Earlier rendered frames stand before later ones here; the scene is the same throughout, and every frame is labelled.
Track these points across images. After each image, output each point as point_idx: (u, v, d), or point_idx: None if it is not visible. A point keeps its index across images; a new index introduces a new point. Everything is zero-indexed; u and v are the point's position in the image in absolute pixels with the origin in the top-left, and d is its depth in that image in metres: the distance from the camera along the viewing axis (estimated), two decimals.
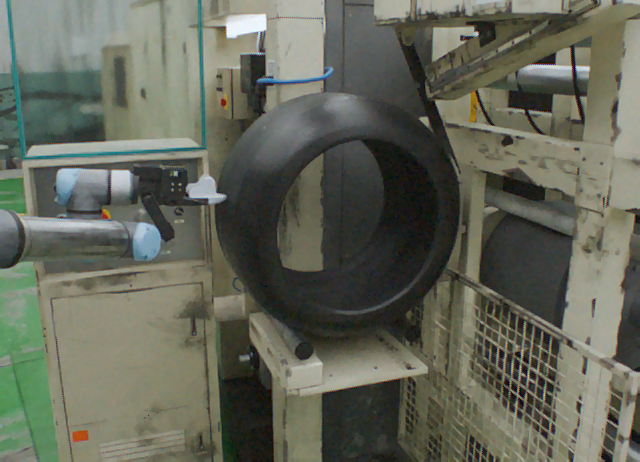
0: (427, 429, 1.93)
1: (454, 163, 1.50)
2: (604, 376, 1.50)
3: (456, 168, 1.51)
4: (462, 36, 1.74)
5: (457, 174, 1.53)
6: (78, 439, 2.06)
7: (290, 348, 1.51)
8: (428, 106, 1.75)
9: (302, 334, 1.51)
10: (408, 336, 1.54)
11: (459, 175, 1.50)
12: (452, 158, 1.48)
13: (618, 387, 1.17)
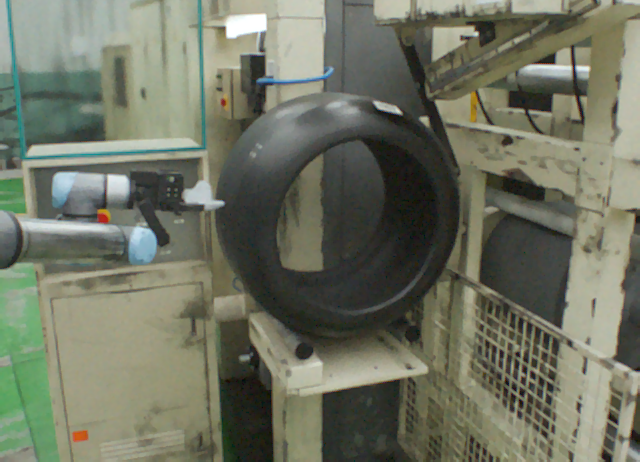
0: (427, 429, 1.93)
1: (384, 106, 1.40)
2: (604, 376, 1.50)
3: (390, 107, 1.41)
4: (462, 36, 1.74)
5: (396, 106, 1.43)
6: (78, 439, 2.06)
7: None
8: (428, 106, 1.75)
9: (291, 335, 1.50)
10: (413, 340, 1.55)
11: (396, 110, 1.41)
12: (378, 106, 1.39)
13: (618, 387, 1.17)
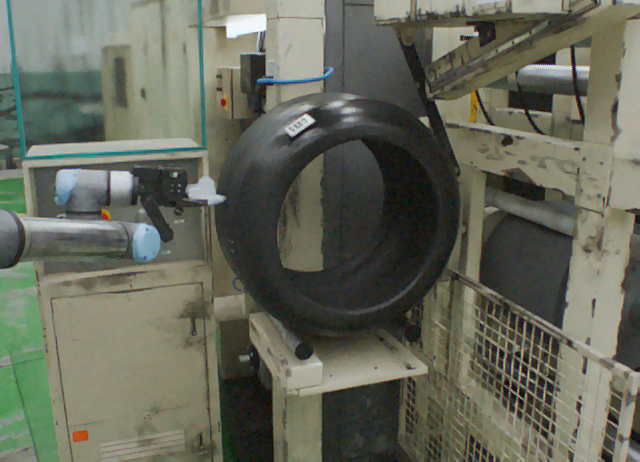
0: (427, 429, 1.93)
1: (295, 126, 1.35)
2: (604, 376, 1.50)
3: (301, 122, 1.35)
4: (462, 36, 1.74)
5: (305, 114, 1.36)
6: (78, 439, 2.06)
7: (302, 333, 1.51)
8: (428, 106, 1.75)
9: None
10: (417, 329, 1.55)
11: (308, 120, 1.35)
12: (290, 133, 1.34)
13: (618, 387, 1.17)
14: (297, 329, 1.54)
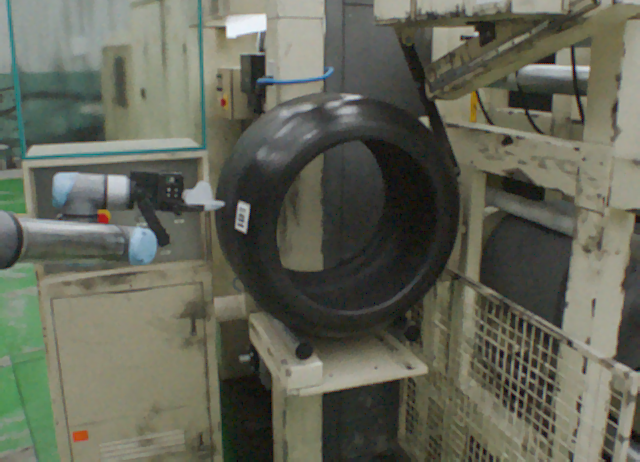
0: (427, 429, 1.93)
1: (240, 220, 1.36)
2: (604, 376, 1.50)
3: (241, 213, 1.35)
4: (462, 36, 1.74)
5: (239, 202, 1.36)
6: (78, 439, 2.06)
7: (290, 335, 1.50)
8: (428, 106, 1.75)
9: None
10: (410, 330, 1.54)
11: (244, 208, 1.35)
12: (242, 230, 1.35)
13: (618, 387, 1.17)
14: (286, 332, 1.53)
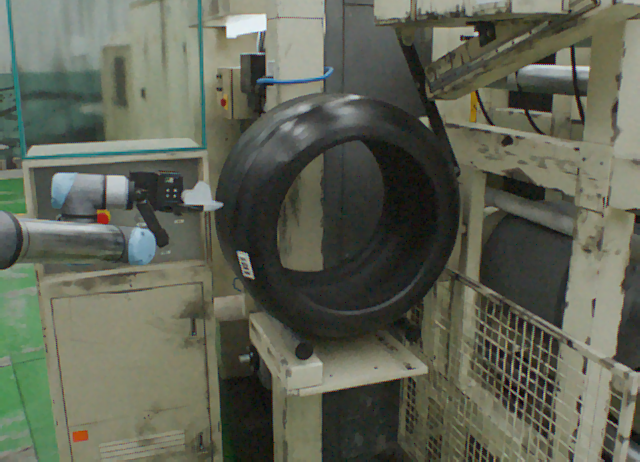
0: (427, 429, 1.93)
1: (245, 268, 1.39)
2: (604, 376, 1.50)
3: (243, 262, 1.38)
4: (462, 36, 1.74)
5: (237, 252, 1.39)
6: (78, 439, 2.06)
7: (287, 341, 1.51)
8: (428, 106, 1.75)
9: None
10: (408, 336, 1.54)
11: (244, 257, 1.37)
12: (250, 277, 1.38)
13: (618, 387, 1.17)
14: (284, 339, 1.53)
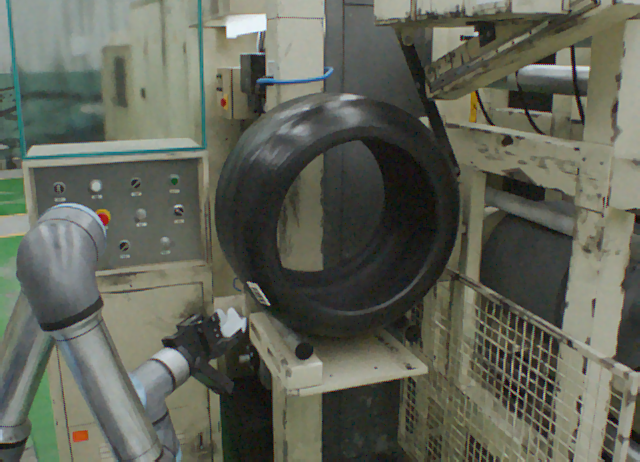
0: (427, 429, 1.93)
1: (259, 297, 1.41)
2: (604, 376, 1.50)
3: (255, 291, 1.41)
4: (462, 36, 1.74)
5: (247, 283, 1.41)
6: (78, 439, 2.06)
7: None
8: (428, 106, 1.75)
9: (291, 335, 1.50)
10: (419, 334, 1.55)
11: (255, 287, 1.40)
12: (266, 304, 1.41)
13: (618, 387, 1.17)
14: None
